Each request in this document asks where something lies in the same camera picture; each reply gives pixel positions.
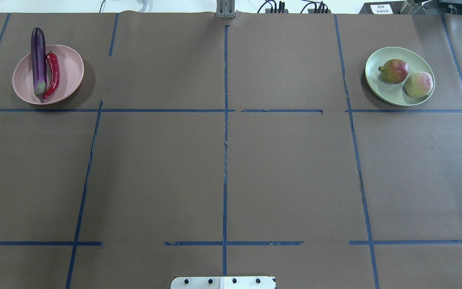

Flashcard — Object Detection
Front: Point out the purple eggplant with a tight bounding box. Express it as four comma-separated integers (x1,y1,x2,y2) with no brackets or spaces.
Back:
30,27,47,104

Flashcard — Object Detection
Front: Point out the green-pink peach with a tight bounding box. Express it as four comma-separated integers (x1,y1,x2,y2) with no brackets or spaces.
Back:
403,72,434,98

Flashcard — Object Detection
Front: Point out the pink plate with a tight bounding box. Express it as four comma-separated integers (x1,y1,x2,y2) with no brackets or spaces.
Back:
12,45,84,106

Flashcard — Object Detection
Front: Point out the green plate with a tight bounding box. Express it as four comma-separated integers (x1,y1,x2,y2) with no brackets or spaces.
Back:
365,47,435,106

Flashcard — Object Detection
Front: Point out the red chili pepper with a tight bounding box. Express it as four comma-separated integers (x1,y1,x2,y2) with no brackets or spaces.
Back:
43,51,60,100

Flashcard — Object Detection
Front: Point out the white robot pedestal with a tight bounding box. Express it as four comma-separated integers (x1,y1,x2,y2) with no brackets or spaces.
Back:
170,276,277,289

